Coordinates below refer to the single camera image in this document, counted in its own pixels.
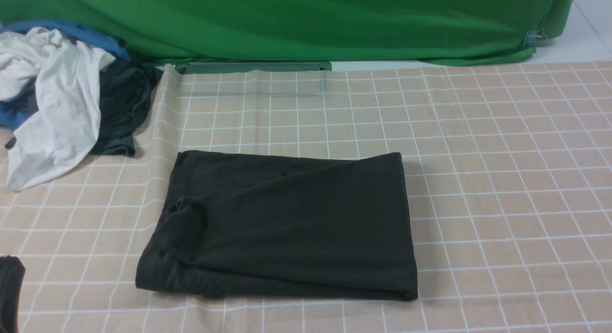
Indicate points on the blue crumpled garment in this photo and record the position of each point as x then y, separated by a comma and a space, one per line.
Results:
81, 34

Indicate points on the beige checkered tablecloth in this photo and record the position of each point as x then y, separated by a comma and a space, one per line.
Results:
509, 183

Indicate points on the dark teal crumpled garment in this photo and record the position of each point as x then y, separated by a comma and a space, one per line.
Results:
125, 102

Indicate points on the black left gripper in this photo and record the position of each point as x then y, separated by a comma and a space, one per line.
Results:
11, 277

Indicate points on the metal binder clip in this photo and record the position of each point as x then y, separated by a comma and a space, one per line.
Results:
533, 38

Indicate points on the green metal base bar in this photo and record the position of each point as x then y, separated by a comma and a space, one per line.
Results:
244, 67

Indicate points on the white crumpled garment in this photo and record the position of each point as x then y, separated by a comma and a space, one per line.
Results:
66, 74

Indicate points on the dark gray long-sleeved shirt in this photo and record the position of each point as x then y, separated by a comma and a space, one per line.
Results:
275, 226

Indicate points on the green backdrop cloth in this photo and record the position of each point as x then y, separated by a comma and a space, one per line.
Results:
441, 32

